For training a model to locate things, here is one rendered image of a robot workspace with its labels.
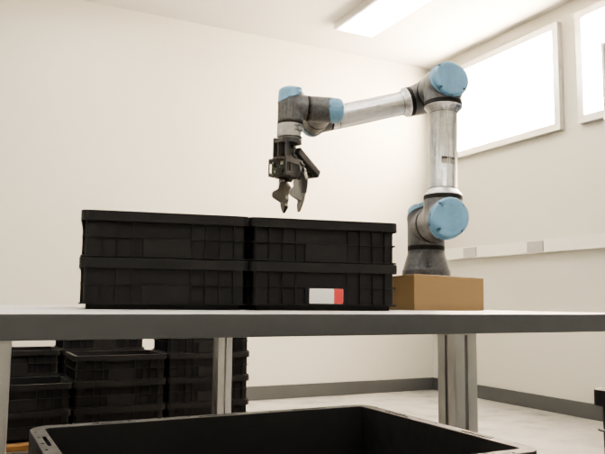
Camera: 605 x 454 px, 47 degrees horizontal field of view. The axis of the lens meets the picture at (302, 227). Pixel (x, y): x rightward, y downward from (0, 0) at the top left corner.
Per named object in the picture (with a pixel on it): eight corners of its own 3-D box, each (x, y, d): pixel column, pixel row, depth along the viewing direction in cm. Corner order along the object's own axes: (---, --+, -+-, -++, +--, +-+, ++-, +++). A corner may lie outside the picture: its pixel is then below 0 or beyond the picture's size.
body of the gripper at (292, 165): (266, 179, 198) (267, 138, 199) (287, 183, 204) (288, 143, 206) (286, 177, 193) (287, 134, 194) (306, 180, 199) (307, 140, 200)
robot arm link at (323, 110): (336, 105, 212) (301, 103, 210) (345, 94, 201) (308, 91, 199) (336, 131, 211) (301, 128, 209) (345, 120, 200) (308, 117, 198)
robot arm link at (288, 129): (289, 129, 206) (310, 125, 201) (288, 144, 206) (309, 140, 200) (271, 124, 201) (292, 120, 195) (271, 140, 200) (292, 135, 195)
